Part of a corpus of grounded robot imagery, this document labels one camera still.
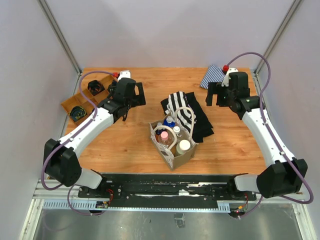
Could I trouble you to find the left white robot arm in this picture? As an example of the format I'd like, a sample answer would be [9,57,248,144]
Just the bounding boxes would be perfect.
[40,70,146,198]

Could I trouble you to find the purple cable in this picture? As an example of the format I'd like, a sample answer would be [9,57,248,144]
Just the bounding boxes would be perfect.
[40,70,119,217]
[226,51,314,219]

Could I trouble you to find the patterned canvas tote bag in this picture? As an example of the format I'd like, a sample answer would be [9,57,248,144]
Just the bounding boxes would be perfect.
[149,107,198,171]

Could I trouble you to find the orange bottle blue cap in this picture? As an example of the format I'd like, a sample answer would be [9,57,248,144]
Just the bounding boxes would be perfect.
[155,122,165,141]

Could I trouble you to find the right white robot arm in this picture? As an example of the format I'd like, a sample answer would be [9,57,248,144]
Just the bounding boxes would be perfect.
[205,68,308,200]

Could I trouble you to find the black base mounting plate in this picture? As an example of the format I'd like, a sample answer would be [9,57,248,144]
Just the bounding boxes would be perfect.
[78,173,257,201]

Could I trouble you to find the wooden compartment tray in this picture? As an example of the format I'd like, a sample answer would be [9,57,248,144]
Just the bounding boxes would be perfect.
[61,75,115,126]

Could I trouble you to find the rolled dark blue-yellow belt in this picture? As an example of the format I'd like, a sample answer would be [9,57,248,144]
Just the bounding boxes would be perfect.
[69,106,87,122]

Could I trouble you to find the grey slotted cable duct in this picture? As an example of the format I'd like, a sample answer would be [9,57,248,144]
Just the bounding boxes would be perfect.
[42,199,231,213]

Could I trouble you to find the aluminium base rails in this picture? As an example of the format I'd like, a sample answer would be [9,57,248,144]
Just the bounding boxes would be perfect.
[32,178,307,201]

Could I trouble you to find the rolled dark green belt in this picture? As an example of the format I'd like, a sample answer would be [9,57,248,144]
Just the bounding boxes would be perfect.
[107,80,118,93]

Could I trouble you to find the white lid green jar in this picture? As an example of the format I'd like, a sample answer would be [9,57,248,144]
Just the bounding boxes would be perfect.
[175,139,191,156]

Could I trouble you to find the pink cap clear bottle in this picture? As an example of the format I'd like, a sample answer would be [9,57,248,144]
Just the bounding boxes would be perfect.
[158,131,173,148]

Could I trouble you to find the right aluminium frame post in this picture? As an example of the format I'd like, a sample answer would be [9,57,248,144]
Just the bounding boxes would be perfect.
[263,0,304,59]

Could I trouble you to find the aluminium frame post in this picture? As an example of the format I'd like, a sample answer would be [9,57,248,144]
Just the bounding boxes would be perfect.
[37,0,82,76]
[263,0,304,59]

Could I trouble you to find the blue collar orange spray bottle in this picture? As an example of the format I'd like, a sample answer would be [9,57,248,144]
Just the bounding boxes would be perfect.
[163,116,176,128]

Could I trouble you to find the blue white striped cloth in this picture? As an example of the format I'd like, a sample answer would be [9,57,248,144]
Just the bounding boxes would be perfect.
[199,64,225,90]

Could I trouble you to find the rolled black belt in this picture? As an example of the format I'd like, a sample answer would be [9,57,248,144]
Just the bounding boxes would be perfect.
[87,80,105,96]

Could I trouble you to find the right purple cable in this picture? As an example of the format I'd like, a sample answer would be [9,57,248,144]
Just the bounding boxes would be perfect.
[226,51,314,219]

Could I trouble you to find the black and white striped cloth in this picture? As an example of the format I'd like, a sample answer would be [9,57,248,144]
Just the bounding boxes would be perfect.
[167,91,196,135]

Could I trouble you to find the left aluminium frame post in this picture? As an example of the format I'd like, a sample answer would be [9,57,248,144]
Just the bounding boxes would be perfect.
[37,0,82,76]

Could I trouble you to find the white cap clear square bottle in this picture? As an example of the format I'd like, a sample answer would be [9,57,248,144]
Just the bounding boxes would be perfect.
[173,126,188,143]

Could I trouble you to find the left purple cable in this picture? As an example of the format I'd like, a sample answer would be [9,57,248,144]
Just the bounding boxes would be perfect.
[40,70,119,217]

